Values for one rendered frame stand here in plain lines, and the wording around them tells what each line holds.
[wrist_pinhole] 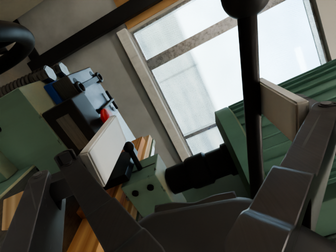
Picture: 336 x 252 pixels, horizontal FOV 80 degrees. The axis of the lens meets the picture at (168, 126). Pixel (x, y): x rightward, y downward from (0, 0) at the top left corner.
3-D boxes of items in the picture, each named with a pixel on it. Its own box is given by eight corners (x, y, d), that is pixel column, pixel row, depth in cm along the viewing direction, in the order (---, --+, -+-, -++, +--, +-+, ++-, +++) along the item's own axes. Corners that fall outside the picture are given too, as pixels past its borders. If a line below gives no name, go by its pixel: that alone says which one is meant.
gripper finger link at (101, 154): (105, 187, 14) (95, 189, 14) (127, 140, 21) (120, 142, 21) (88, 152, 13) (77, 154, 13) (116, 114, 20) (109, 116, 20)
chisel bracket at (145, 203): (121, 167, 42) (158, 152, 40) (153, 212, 47) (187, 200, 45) (111, 192, 35) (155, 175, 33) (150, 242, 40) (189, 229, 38)
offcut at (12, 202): (29, 227, 25) (49, 219, 24) (0, 231, 22) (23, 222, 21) (29, 199, 26) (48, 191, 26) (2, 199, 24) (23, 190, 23)
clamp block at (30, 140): (35, 90, 40) (71, 69, 38) (77, 144, 44) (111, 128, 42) (-37, 118, 26) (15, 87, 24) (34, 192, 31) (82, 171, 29)
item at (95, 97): (71, 75, 37) (96, 61, 36) (105, 125, 41) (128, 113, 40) (22, 94, 25) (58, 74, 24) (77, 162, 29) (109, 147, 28)
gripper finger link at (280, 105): (296, 103, 11) (310, 100, 11) (254, 79, 18) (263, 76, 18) (297, 148, 13) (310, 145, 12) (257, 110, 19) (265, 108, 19)
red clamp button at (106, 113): (102, 107, 31) (108, 104, 30) (113, 123, 32) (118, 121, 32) (95, 114, 28) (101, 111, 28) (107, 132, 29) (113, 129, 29)
